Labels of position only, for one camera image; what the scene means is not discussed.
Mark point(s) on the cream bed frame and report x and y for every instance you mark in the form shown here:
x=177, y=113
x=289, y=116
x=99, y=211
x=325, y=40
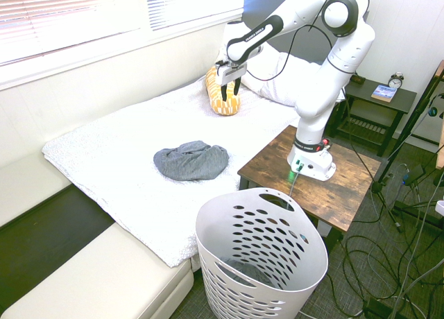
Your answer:
x=86, y=274

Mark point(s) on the black headboard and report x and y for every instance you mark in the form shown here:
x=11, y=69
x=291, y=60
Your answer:
x=307, y=52

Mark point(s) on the black twin-bell alarm clock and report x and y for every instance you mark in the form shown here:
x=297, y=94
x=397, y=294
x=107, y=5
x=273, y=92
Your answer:
x=395, y=82

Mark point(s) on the white perforated laundry basket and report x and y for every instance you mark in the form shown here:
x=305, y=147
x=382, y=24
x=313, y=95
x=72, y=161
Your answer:
x=222, y=274

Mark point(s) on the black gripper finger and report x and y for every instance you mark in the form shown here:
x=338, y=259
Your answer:
x=224, y=92
x=237, y=86

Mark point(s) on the yellow patterned pillow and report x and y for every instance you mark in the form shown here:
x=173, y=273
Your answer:
x=226, y=107

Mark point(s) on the black tripod stand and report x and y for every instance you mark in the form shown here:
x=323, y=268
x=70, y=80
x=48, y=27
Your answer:
x=412, y=125

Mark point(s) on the narrow white window blind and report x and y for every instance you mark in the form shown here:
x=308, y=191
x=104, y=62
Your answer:
x=194, y=3

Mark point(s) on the white pillow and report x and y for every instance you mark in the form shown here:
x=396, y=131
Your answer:
x=277, y=86

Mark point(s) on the dark grey clothes pile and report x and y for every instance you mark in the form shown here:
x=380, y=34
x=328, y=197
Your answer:
x=248, y=271

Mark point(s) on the small dark box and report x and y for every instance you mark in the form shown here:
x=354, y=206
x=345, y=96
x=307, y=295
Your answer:
x=359, y=79

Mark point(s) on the white textured bedspread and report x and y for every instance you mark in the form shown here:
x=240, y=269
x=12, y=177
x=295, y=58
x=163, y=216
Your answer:
x=121, y=194

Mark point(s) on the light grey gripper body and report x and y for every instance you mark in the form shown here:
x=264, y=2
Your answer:
x=231, y=73

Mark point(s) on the black nightstand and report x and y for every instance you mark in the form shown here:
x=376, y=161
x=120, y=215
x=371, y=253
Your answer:
x=400, y=102

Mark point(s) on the wide white window blind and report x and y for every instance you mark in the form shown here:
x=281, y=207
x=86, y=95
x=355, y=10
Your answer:
x=69, y=17

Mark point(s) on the rustic wooden side table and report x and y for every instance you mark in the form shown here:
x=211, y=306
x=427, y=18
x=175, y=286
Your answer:
x=334, y=196

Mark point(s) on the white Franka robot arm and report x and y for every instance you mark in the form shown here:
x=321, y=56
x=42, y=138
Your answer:
x=314, y=100

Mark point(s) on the black power adapter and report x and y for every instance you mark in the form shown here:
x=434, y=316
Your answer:
x=415, y=175

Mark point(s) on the blue paperback book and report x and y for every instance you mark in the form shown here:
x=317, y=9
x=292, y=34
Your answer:
x=384, y=93

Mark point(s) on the white plastic object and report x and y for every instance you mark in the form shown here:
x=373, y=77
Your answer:
x=440, y=208

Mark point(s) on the grey heathered garment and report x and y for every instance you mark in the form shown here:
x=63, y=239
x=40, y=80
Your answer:
x=190, y=159

